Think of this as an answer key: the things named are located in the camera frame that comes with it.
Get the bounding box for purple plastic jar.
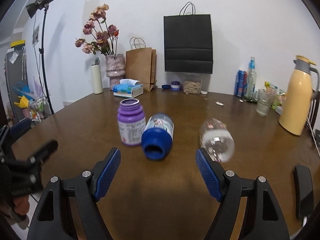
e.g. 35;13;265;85
117;99;146;146

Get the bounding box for blue plastic jar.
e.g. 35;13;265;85
141;113;174;160

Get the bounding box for person's hand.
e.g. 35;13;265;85
13;195;30;216

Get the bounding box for black phone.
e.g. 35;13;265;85
293;165;314;219

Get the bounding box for cluttered storage rack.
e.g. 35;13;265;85
14;79;52;124

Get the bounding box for grey refrigerator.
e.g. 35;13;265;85
4;40;28;123

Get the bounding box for cream thermos bottle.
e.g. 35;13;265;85
91;57;103;94

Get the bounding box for blue tissue box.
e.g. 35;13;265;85
113;79;143;99

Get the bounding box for empty drinking glass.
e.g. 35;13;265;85
256;89;274;116

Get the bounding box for pink ceramic vase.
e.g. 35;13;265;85
105;54;125;90

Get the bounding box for snack packets pile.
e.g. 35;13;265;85
264;81;286;109

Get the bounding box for clear glass bottle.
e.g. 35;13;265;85
245;57;257;101

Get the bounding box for blue drink can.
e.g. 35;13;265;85
234;70;247;98

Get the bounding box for dried pink flowers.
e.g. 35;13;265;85
74;4;119;56

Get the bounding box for yellow thermos jug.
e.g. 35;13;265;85
279;55;319;136

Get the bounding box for brown paper bag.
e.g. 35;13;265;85
125;37;157;92

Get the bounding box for clear container of seeds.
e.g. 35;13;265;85
182;74;202;94

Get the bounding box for studio light on stand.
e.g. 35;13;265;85
25;0;54;114

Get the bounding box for small purple white jar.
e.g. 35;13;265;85
170;81;181;91

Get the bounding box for black paper bag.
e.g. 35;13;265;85
163;2;214;74

